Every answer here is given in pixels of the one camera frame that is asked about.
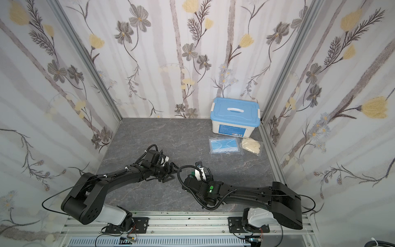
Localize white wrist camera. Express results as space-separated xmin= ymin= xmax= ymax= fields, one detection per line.
xmin=195 ymin=167 xmax=207 ymax=182
xmin=160 ymin=155 xmax=169 ymax=166

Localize white slotted cable duct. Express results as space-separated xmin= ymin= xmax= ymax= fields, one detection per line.
xmin=65 ymin=236 xmax=251 ymax=247

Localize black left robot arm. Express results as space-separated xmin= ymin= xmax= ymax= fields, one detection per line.
xmin=61 ymin=150 xmax=179 ymax=225

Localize blue lidded storage box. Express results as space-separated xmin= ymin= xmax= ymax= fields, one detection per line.
xmin=210 ymin=97 xmax=261 ymax=138

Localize bagged cream cloth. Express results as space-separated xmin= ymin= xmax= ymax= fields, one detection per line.
xmin=241 ymin=138 xmax=262 ymax=156

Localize aluminium rail frame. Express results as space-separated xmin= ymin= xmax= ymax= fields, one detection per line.
xmin=55 ymin=212 xmax=319 ymax=247

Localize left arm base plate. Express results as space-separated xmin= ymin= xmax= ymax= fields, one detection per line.
xmin=102 ymin=217 xmax=150 ymax=234

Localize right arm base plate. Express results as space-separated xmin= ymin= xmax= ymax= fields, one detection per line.
xmin=227 ymin=217 xmax=270 ymax=234

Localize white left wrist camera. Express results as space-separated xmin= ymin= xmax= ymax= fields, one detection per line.
xmin=160 ymin=155 xmax=169 ymax=166

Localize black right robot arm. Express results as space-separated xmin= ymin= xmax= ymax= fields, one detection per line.
xmin=177 ymin=172 xmax=303 ymax=230

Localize bagged blue face masks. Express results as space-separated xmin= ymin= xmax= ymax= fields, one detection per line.
xmin=209 ymin=137 xmax=242 ymax=154

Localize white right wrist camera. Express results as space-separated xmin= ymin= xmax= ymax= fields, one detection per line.
xmin=195 ymin=167 xmax=207 ymax=182

